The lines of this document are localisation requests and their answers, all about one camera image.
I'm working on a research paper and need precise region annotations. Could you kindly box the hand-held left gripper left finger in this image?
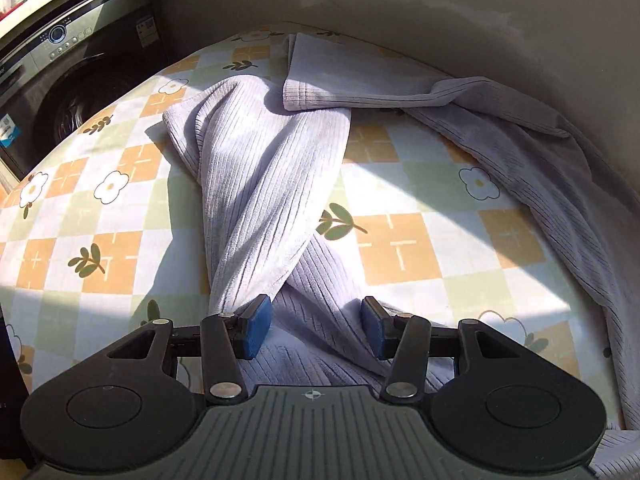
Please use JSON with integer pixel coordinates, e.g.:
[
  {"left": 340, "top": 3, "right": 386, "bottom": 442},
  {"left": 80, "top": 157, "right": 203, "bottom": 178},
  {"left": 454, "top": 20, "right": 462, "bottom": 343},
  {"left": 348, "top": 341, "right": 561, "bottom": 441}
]
[{"left": 106, "top": 294, "right": 273, "bottom": 406}]

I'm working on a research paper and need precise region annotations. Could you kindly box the floral checkered tablecloth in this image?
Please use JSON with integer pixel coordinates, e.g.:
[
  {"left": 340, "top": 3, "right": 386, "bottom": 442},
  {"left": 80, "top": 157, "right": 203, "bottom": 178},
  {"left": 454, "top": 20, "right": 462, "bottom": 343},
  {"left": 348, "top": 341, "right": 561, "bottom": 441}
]
[{"left": 0, "top": 22, "right": 626, "bottom": 431}]

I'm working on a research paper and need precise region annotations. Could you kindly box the lavender ribbed towel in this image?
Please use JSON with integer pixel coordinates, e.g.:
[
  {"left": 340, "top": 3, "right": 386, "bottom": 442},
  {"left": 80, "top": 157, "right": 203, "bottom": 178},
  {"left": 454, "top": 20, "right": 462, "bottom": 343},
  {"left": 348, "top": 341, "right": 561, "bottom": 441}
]
[{"left": 162, "top": 32, "right": 640, "bottom": 480}]

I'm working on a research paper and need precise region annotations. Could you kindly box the grey front-load washing machine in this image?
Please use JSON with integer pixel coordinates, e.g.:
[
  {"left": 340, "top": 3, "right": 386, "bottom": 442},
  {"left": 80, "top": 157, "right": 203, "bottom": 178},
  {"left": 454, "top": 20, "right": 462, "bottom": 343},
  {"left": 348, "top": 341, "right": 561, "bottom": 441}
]
[{"left": 0, "top": 0, "right": 169, "bottom": 188}]

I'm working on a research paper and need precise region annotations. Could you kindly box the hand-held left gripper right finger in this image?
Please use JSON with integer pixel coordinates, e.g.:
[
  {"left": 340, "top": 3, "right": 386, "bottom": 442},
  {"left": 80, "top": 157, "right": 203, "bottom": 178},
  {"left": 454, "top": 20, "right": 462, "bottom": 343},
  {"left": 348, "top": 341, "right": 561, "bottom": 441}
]
[{"left": 360, "top": 296, "right": 526, "bottom": 405}]

